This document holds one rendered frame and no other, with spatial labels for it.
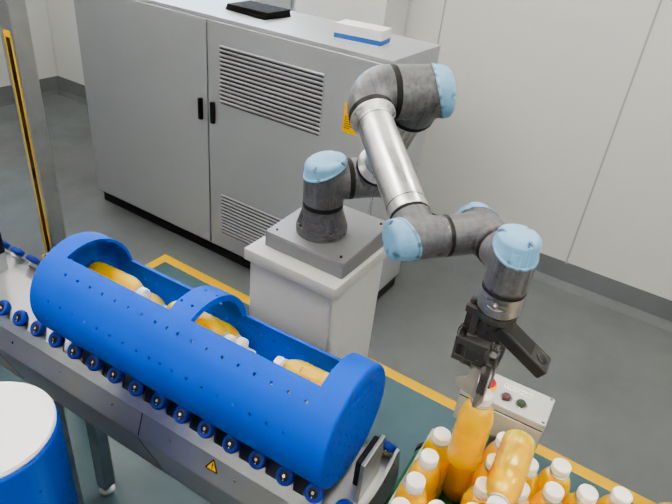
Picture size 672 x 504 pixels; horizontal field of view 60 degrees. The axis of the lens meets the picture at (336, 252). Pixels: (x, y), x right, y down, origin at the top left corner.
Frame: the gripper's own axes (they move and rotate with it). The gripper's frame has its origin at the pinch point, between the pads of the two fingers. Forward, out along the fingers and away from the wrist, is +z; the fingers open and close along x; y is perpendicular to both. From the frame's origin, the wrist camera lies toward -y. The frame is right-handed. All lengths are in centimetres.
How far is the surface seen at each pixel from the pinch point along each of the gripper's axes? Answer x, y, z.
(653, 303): -267, -48, 118
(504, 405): -18.5, -3.0, 16.9
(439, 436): -2.3, 6.3, 18.0
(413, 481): 11.3, 6.3, 17.9
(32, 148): -24, 165, 5
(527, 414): -19.0, -8.2, 16.9
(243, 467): 18, 43, 34
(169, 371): 20, 62, 14
